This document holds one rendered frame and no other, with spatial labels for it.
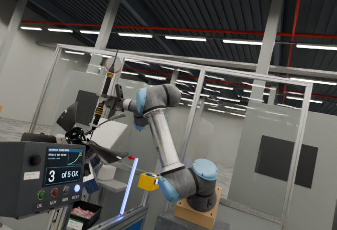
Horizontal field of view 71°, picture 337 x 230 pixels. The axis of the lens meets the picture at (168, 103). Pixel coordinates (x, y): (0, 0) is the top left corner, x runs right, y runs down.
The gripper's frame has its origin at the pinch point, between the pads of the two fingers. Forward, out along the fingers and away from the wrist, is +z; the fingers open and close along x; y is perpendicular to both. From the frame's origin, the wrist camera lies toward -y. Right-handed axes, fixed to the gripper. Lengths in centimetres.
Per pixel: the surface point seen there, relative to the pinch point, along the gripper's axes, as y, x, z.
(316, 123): -53, 238, -178
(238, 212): 57, 70, -101
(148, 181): 47, 21, -41
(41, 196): 39, -77, -47
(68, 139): 32.2, -8.9, 6.4
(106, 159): 36.5, -9.2, -23.4
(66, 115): 19.2, 9.7, 30.1
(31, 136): 37, -12, 33
